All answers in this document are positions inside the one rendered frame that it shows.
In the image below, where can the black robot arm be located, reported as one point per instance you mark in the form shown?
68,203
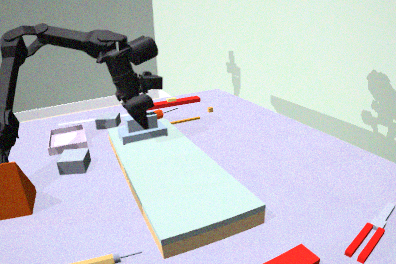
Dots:
99,44

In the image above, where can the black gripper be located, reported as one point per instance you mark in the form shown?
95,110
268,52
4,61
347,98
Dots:
128,90

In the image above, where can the red long rectangular bar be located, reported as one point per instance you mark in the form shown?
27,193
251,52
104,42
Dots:
298,255
175,102

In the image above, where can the yellow-handled awl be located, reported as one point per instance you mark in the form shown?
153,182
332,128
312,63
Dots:
107,259

